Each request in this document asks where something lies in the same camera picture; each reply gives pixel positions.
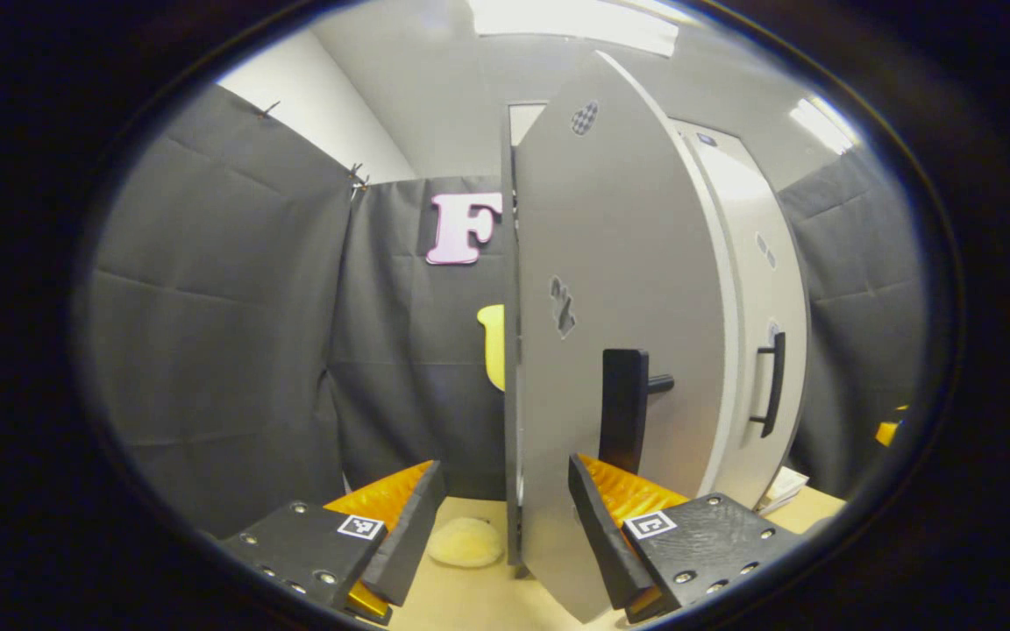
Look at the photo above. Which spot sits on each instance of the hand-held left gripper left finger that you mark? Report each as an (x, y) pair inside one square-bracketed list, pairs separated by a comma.
[(404, 543)]

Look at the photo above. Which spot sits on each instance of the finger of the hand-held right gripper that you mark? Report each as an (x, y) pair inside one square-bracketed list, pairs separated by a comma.
[(887, 432)]

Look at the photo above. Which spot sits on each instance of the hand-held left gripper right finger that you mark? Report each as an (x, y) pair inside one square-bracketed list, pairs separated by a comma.
[(606, 543)]

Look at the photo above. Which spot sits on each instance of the round yellow coaster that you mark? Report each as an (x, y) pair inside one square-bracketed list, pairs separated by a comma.
[(465, 543)]

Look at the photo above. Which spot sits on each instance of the grey cabinet door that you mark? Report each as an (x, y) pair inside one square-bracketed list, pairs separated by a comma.
[(755, 289), (628, 263)]

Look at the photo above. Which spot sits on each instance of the grey cabinet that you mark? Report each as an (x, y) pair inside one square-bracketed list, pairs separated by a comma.
[(511, 394)]

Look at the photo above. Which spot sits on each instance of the beige book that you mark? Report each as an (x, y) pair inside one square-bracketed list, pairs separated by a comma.
[(787, 484)]

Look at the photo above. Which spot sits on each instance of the black backdrop cloth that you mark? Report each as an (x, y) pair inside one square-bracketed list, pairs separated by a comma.
[(224, 307)]

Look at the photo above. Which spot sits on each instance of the small ceiling light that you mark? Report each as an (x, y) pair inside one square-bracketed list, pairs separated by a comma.
[(825, 125)]

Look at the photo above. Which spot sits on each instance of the large ceiling light panel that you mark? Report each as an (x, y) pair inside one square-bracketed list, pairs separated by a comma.
[(575, 22)]

